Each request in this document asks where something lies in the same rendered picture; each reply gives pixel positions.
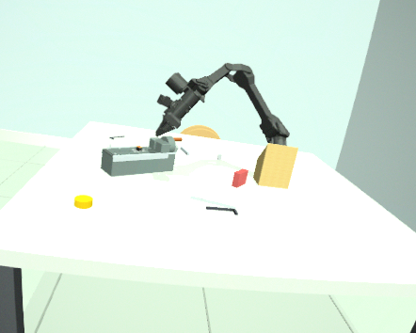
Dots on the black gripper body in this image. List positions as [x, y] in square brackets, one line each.
[175, 116]

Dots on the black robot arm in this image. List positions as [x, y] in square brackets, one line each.
[196, 89]

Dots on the small red block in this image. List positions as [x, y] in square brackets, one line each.
[239, 178]

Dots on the yellow short cylinder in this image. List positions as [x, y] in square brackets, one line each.
[83, 201]

